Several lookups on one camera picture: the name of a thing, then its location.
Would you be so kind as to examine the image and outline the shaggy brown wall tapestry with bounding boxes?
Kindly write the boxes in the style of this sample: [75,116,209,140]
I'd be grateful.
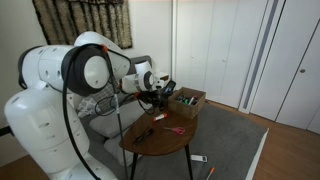
[31,0,134,50]

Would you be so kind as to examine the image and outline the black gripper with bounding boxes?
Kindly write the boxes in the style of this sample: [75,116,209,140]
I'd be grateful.
[139,88,170,111]

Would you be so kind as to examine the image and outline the white remote control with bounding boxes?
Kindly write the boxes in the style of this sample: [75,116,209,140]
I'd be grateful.
[190,154,209,164]

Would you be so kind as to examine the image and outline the thick black cable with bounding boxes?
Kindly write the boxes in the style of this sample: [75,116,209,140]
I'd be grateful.
[61,43,103,180]

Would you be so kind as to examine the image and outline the thin black cable orange ties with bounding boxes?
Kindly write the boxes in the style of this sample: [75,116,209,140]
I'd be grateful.
[94,44,138,180]

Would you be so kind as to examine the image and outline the orange capped glue stick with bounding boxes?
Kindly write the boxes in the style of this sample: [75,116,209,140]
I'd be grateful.
[152,112,169,123]

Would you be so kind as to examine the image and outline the long white marker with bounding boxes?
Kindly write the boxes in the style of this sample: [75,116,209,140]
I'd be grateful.
[188,95,199,106]

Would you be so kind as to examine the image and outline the white frame with grey strip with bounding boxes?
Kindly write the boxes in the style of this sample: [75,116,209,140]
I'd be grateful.
[237,0,288,115]

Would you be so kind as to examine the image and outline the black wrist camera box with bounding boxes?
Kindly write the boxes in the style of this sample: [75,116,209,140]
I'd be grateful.
[161,79,177,97]

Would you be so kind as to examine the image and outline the dark grey sofa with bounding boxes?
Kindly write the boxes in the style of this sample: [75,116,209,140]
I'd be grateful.
[65,54,155,180]

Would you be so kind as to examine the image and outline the black metal table leg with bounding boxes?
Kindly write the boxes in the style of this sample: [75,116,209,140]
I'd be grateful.
[183,143,195,180]
[129,152,140,180]

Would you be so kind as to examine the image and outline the pink handled scissors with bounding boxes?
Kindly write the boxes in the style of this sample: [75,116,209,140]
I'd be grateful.
[162,125,186,136]

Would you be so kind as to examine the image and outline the white sliding door with knob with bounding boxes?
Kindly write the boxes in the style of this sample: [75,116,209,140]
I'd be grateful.
[275,19,320,132]

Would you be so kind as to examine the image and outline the light grey sofa cushion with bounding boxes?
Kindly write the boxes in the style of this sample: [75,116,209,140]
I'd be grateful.
[103,134,145,167]
[88,99,153,140]

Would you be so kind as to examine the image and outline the brown cardboard box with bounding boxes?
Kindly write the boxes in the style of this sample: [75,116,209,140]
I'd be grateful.
[167,86,207,120]

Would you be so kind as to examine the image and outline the grey rug with white edge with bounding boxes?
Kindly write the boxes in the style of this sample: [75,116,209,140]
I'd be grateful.
[132,102,270,180]

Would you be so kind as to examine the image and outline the patterned grey white pillow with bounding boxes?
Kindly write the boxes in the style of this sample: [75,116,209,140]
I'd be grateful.
[76,84,116,118]

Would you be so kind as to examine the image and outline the orange tipped white pen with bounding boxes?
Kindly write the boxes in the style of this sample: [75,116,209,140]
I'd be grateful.
[205,166,216,180]

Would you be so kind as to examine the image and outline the dark folded eyeglasses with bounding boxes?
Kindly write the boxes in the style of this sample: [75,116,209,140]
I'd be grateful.
[133,127,155,145]

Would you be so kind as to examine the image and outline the white closet door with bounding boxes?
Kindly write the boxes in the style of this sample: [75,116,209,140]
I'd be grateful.
[174,0,215,94]
[203,0,270,110]

